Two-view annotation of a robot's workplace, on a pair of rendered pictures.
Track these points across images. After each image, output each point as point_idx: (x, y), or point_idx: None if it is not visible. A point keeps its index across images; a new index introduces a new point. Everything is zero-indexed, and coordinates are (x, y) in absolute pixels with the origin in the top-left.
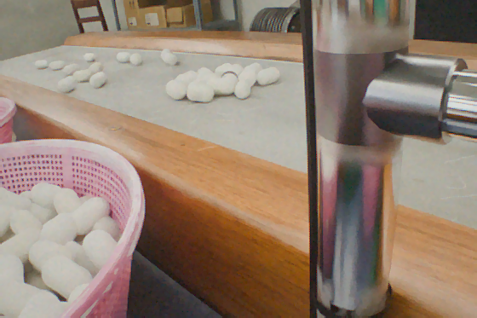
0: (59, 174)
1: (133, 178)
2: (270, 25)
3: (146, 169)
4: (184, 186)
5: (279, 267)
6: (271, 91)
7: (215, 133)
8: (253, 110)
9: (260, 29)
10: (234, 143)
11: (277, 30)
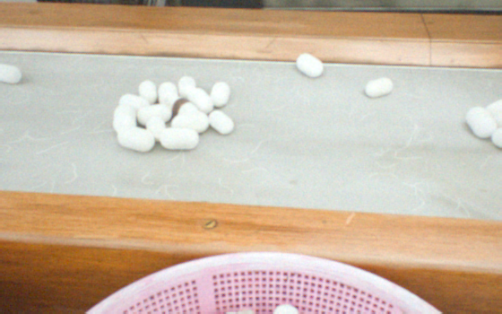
0: (193, 302)
1: (361, 273)
2: None
3: (333, 258)
4: (394, 262)
5: (500, 292)
6: (240, 115)
7: (269, 189)
8: (261, 148)
9: None
10: (306, 196)
11: None
